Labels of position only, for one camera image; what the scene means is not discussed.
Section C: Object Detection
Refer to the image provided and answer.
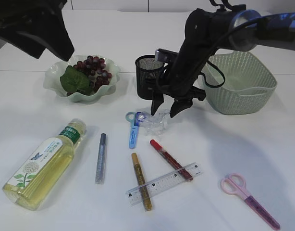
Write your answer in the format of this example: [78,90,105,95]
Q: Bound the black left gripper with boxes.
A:
[0,0,74,61]

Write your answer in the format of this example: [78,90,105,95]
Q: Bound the clear plastic ruler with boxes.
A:
[126,162,202,205]

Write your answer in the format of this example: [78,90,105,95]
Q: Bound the silver glitter pen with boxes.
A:
[95,133,107,184]

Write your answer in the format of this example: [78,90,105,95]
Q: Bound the gold glitter pen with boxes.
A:
[131,153,152,211]

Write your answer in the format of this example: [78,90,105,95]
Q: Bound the purple grape bunch with leaves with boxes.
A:
[60,55,112,96]

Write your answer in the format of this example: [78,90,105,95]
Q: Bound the clear plastic sheet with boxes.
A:
[137,110,169,137]

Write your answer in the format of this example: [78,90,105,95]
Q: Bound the silver blue wrist camera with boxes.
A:
[155,48,178,64]

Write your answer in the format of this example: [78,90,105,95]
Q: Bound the pink capped scissors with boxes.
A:
[220,173,281,231]

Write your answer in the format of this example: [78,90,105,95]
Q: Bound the blue capped scissors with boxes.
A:
[125,112,142,149]

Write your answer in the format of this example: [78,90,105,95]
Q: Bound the green woven plastic basket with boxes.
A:
[202,51,277,115]

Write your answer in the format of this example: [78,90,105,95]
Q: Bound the yellow tea bottle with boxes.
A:
[2,118,86,211]

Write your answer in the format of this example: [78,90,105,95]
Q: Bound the black mesh pen holder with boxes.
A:
[135,55,164,100]

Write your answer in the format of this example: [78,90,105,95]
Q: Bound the red glitter pen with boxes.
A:
[149,139,193,181]

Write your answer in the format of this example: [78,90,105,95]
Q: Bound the green wavy glass plate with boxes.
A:
[43,55,121,102]

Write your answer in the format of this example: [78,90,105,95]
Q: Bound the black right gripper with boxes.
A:
[151,48,207,118]

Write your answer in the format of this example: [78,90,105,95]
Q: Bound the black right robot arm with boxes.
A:
[148,0,295,117]

